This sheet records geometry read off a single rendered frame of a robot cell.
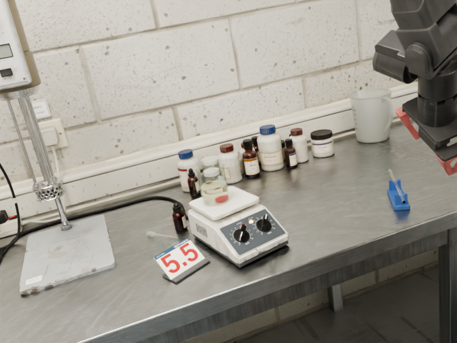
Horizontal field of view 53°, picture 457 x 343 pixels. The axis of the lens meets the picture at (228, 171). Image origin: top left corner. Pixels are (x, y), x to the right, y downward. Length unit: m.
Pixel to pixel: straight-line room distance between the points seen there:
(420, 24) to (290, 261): 0.49
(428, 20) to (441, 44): 0.04
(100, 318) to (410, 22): 0.69
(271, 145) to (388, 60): 0.66
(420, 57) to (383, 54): 0.11
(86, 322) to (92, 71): 0.75
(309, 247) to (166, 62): 0.73
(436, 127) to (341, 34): 0.90
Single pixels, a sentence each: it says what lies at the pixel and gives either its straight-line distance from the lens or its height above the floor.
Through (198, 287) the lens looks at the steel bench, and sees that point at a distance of 0.89.
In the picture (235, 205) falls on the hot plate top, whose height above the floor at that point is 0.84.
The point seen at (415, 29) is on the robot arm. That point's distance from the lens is 0.67.
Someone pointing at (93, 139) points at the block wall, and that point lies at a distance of 1.41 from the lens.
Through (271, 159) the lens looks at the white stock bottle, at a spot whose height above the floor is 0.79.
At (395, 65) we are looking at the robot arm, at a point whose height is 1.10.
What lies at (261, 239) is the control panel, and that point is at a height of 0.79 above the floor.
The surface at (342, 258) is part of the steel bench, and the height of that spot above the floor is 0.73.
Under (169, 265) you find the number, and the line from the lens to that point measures 0.94.
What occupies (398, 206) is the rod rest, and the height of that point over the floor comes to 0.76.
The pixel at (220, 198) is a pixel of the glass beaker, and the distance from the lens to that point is 0.98.
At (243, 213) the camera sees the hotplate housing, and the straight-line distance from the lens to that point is 0.97.
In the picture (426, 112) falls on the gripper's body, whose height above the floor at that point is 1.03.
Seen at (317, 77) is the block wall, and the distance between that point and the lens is 1.60.
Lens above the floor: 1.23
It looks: 19 degrees down
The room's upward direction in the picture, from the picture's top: 10 degrees counter-clockwise
